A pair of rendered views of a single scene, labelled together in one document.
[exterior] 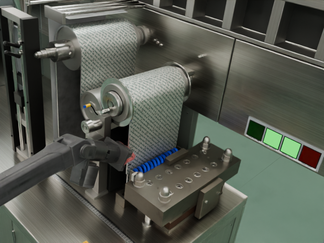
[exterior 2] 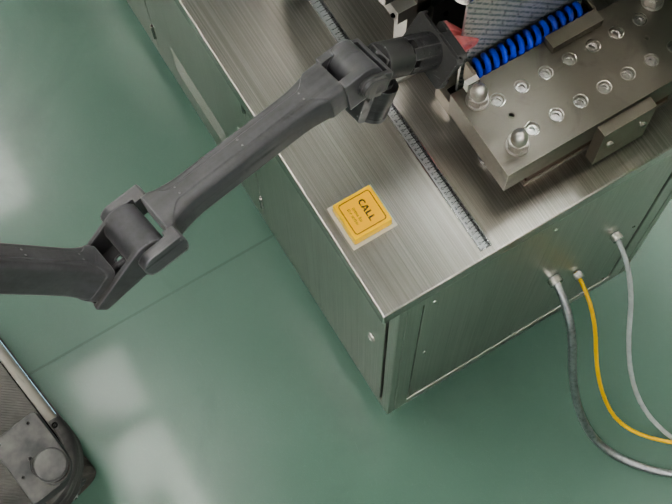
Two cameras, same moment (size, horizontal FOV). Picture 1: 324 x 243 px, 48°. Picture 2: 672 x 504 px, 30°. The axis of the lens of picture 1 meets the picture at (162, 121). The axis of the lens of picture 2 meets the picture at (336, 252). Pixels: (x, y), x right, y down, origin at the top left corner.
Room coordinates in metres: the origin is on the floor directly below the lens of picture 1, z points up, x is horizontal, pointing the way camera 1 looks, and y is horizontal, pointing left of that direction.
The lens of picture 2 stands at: (-0.01, -0.05, 2.77)
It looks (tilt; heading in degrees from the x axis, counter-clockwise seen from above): 71 degrees down; 21
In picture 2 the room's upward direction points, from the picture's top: 2 degrees counter-clockwise
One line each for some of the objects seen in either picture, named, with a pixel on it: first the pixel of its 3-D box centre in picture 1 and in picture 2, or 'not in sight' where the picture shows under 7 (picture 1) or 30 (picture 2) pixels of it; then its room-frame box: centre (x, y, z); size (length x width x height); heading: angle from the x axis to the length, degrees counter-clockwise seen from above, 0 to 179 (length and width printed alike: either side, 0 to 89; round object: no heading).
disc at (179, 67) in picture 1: (173, 83); not in sight; (1.15, -0.02, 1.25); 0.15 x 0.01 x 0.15; 50
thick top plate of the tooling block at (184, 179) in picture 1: (186, 177); (583, 81); (0.96, -0.10, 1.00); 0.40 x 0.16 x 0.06; 140
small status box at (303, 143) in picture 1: (281, 142); not in sight; (0.95, -0.37, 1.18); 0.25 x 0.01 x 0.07; 50
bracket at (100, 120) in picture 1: (97, 156); (402, 22); (0.95, 0.19, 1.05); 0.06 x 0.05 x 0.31; 140
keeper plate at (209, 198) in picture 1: (209, 198); (621, 132); (0.91, -0.18, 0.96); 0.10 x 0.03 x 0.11; 140
